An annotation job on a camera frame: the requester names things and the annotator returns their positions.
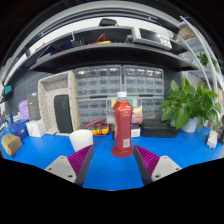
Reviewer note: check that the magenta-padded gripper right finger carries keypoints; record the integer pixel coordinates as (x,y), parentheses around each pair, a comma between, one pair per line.
(163,167)

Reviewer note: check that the dark grey upright box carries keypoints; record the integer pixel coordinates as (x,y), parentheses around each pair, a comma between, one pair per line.
(33,106)

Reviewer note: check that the black zip case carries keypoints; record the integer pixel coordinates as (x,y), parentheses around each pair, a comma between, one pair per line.
(159,128)

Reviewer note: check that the black box with white label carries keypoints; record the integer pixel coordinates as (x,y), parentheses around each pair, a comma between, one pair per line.
(135,131)

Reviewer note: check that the white plastic cup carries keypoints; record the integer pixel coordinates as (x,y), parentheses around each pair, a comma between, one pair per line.
(81,140)

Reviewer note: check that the red drink bottle white cap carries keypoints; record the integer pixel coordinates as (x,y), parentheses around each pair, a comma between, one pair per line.
(122,123)

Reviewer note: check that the teal small object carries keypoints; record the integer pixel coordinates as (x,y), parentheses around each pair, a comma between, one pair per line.
(8,90)

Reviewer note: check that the yellow multimeter with red leads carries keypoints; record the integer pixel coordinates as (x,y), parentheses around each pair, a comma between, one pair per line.
(100,129)

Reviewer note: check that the cream dotted storage tray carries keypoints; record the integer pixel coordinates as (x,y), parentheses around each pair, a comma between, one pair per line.
(50,88)

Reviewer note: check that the white power adapter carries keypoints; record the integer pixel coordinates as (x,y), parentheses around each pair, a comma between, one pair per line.
(212,139)

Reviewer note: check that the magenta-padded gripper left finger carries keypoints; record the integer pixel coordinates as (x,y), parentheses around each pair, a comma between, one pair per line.
(63,167)

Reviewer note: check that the blue box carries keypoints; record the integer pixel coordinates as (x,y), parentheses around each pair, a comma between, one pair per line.
(19,130)

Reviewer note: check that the green potted plant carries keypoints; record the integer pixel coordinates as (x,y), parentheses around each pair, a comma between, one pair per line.
(188,103)

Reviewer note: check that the brown cardboard box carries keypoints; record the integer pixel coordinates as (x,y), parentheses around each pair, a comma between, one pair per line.
(11,145)

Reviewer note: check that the black overhead shelf unit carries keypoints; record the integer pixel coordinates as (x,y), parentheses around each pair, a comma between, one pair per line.
(110,56)

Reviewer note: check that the purple plastic bag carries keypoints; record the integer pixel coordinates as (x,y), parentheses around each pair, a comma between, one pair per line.
(24,110)

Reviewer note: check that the white cardboard box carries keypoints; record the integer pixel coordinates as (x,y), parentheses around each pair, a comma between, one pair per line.
(36,128)

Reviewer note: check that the white metal shelf unit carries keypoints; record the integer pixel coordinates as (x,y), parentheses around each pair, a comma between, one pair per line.
(206,66)

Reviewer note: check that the black rectangular speaker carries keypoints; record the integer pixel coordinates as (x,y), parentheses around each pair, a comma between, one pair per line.
(63,114)

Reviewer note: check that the grey small-parts drawer cabinet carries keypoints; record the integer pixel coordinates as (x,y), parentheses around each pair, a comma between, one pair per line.
(151,108)
(91,111)
(143,80)
(98,81)

